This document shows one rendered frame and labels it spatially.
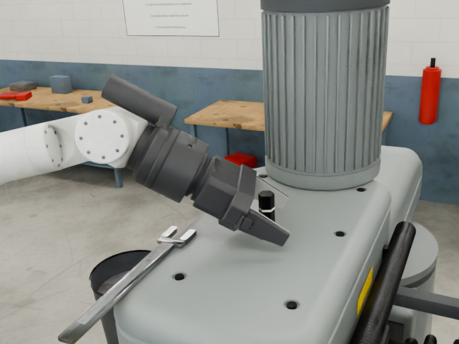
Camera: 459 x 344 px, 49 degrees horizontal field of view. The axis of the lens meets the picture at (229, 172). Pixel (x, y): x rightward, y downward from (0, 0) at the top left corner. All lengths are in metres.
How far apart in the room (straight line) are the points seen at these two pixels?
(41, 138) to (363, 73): 0.47
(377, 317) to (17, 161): 0.50
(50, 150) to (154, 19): 5.19
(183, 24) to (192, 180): 5.03
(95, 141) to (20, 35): 6.67
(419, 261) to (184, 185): 0.78
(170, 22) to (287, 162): 4.96
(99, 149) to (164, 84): 5.30
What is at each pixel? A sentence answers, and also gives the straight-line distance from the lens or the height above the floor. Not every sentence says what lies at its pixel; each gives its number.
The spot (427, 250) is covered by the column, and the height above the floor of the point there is 1.56.
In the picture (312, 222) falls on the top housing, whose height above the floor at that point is 1.89.
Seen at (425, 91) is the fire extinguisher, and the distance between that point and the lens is 4.78.
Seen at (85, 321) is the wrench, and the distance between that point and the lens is 0.58.
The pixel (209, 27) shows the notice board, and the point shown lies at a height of 1.62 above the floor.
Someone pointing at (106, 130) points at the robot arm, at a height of 2.06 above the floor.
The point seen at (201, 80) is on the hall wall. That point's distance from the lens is 5.65.
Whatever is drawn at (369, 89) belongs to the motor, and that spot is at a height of 2.05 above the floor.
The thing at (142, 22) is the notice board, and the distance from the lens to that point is 5.94.
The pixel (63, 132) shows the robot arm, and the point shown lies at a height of 2.04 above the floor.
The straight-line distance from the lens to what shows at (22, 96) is 6.42.
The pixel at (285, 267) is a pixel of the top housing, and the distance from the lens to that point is 0.64.
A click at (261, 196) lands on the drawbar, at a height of 1.95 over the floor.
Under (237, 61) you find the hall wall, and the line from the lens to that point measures 5.40.
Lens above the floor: 2.24
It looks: 22 degrees down
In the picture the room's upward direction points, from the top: 4 degrees counter-clockwise
